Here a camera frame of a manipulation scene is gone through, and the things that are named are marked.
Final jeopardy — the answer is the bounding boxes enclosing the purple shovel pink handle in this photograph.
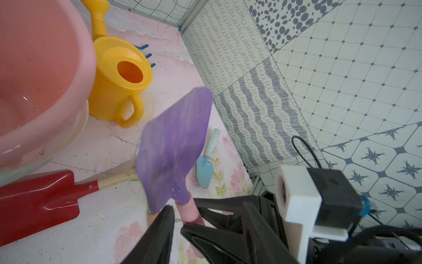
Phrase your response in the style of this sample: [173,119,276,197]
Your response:
[135,87,213,225]

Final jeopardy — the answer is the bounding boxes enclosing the yellow watering can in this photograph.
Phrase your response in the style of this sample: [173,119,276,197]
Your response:
[82,1,153,128]

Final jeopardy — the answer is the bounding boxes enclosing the light blue trowel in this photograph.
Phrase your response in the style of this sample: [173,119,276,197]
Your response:
[196,129,221,189]

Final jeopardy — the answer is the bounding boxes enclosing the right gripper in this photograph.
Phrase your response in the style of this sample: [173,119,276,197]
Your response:
[194,192,284,238]

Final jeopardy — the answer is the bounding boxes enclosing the red shovel wooden handle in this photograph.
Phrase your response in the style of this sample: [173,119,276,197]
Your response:
[1,170,138,246]

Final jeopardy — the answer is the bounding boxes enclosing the blue rake yellow handle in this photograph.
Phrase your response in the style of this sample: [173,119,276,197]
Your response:
[133,44,156,68]

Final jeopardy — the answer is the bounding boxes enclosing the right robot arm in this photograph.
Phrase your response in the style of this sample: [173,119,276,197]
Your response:
[181,192,422,264]

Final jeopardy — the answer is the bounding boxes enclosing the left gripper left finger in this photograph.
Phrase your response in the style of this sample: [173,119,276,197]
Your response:
[122,205,175,264]

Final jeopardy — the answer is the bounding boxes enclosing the pink plastic bucket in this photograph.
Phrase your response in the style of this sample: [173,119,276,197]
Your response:
[1,1,96,185]

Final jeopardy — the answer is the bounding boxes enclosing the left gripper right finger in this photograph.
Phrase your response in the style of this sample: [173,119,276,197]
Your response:
[181,202,297,264]

